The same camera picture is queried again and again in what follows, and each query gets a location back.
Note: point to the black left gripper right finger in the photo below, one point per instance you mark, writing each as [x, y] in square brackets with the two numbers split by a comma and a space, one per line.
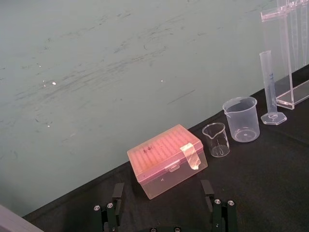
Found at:
[218, 212]

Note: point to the clear tape strip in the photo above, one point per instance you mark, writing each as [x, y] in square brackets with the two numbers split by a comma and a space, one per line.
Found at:
[190, 155]

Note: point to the clear acrylic pipette rack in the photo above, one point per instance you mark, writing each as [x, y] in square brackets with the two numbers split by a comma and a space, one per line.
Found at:
[288, 60]

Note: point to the black table cloth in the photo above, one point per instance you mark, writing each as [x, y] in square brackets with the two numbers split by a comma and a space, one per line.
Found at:
[253, 181]

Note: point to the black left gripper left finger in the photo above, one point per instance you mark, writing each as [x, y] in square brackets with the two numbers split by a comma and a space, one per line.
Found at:
[113, 207]

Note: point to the small clear glass beaker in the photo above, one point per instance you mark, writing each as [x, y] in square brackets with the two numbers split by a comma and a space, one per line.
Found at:
[216, 140]

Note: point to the grey box corner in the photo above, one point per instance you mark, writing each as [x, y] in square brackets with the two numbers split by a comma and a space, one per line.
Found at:
[12, 221]

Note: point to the pink translucent pipette tip box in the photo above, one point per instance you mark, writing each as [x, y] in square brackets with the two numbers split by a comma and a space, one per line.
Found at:
[166, 160]

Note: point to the clear plastic graduated cylinder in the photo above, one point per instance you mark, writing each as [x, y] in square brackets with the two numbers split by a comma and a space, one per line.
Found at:
[271, 89]

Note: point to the large translucent plastic beaker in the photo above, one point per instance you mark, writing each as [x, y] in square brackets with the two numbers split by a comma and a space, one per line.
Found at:
[242, 119]

